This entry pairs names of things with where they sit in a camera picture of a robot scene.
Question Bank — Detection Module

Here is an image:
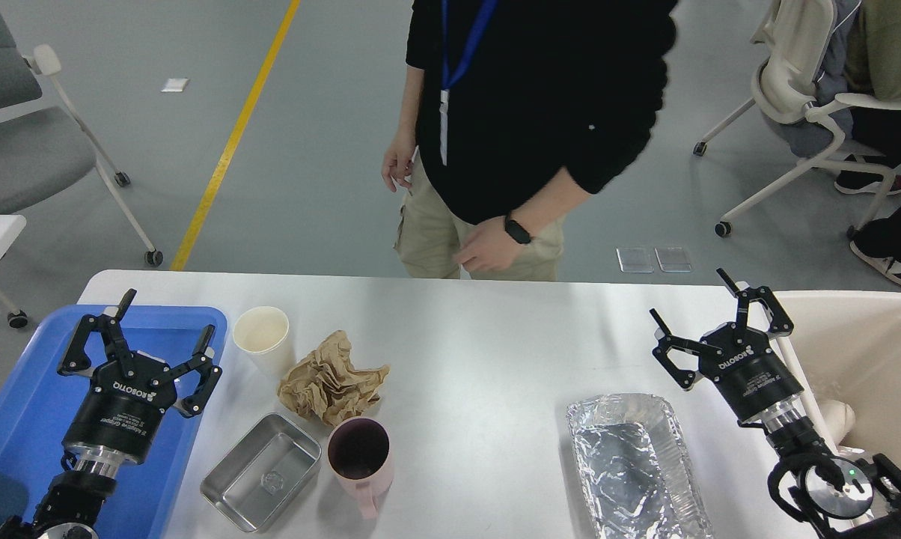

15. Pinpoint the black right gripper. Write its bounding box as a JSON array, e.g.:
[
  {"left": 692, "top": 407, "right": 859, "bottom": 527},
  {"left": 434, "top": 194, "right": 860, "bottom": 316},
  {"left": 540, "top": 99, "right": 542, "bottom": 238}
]
[{"left": 649, "top": 268, "right": 804, "bottom": 424}]

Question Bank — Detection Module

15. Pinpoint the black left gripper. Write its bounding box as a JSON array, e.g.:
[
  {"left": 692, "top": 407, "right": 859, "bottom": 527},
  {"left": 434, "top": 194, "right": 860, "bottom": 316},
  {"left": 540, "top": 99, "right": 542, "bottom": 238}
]
[{"left": 57, "top": 289, "right": 222, "bottom": 464}]

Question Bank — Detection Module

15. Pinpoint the stainless steel rectangular tray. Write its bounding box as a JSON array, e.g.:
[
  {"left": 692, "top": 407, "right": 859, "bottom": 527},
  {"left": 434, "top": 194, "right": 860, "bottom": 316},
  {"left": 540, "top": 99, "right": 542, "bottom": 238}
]
[{"left": 200, "top": 413, "right": 322, "bottom": 533}]

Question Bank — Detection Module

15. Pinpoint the pink mug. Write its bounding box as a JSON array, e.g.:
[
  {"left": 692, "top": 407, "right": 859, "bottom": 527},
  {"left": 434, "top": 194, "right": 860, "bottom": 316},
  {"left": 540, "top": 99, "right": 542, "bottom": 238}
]
[{"left": 326, "top": 416, "right": 394, "bottom": 519}]

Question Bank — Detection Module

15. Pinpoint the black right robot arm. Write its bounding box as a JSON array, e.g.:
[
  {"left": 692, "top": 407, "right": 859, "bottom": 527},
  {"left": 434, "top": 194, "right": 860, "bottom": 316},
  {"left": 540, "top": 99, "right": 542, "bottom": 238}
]
[{"left": 651, "top": 269, "right": 901, "bottom": 538}]

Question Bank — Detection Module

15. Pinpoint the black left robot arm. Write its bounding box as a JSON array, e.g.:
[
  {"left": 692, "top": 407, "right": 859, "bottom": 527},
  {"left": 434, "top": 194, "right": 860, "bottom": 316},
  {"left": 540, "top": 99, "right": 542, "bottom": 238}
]
[{"left": 0, "top": 290, "right": 226, "bottom": 538}]

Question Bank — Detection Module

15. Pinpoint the blue plastic tray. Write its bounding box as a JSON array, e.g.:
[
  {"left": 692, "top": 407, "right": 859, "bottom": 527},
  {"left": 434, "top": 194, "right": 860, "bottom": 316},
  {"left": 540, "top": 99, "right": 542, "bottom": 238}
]
[{"left": 0, "top": 305, "right": 227, "bottom": 538}]

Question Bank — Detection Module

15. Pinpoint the white cup in bin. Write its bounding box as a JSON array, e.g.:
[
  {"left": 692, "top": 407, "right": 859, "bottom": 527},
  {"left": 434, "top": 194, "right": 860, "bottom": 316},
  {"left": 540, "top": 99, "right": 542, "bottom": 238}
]
[{"left": 819, "top": 399, "right": 855, "bottom": 445}]

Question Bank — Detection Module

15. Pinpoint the white paper cup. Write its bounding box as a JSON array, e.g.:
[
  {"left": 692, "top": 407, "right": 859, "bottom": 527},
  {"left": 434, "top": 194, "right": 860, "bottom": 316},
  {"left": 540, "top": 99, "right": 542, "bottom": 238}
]
[{"left": 233, "top": 306, "right": 296, "bottom": 381}]

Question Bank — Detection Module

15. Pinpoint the white plastic bin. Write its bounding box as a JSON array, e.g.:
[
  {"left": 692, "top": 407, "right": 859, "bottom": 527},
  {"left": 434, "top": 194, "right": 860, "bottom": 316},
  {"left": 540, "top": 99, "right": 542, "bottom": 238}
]
[{"left": 757, "top": 291, "right": 901, "bottom": 467}]

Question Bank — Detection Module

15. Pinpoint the aluminium foil tray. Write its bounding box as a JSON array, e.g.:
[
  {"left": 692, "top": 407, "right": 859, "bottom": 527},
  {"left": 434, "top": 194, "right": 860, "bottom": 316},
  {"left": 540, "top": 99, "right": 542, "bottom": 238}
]
[{"left": 566, "top": 393, "right": 714, "bottom": 538}]

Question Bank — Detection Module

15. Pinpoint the crumpled foil in bin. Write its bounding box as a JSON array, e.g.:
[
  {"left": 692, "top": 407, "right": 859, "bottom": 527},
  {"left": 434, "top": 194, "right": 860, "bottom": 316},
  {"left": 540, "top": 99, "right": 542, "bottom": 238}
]
[{"left": 837, "top": 445, "right": 875, "bottom": 463}]

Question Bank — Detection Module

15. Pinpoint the crumpled brown paper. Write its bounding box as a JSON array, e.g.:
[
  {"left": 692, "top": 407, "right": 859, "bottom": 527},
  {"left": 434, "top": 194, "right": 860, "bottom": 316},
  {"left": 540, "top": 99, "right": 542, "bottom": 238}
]
[{"left": 276, "top": 330, "right": 391, "bottom": 427}]

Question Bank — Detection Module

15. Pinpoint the grey office chair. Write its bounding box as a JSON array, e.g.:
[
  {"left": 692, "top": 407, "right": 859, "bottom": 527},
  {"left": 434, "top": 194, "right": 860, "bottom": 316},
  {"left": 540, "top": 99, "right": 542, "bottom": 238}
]
[{"left": 0, "top": 13, "right": 163, "bottom": 267}]

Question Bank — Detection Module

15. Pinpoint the white office chair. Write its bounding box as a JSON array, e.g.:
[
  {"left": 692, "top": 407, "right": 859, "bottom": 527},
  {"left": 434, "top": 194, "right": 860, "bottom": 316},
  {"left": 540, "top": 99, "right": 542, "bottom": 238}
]
[{"left": 693, "top": 1, "right": 901, "bottom": 239}]

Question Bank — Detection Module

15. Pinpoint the person in black shirt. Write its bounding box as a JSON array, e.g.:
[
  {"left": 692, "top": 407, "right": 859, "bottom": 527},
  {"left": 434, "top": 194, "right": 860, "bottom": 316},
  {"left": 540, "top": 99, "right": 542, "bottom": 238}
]
[{"left": 381, "top": 1, "right": 677, "bottom": 281}]

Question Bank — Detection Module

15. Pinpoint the seated person olive jacket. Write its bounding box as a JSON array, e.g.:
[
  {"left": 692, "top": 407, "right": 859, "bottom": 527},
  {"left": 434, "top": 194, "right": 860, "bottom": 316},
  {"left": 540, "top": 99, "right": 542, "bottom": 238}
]
[{"left": 844, "top": 1, "right": 901, "bottom": 286}]

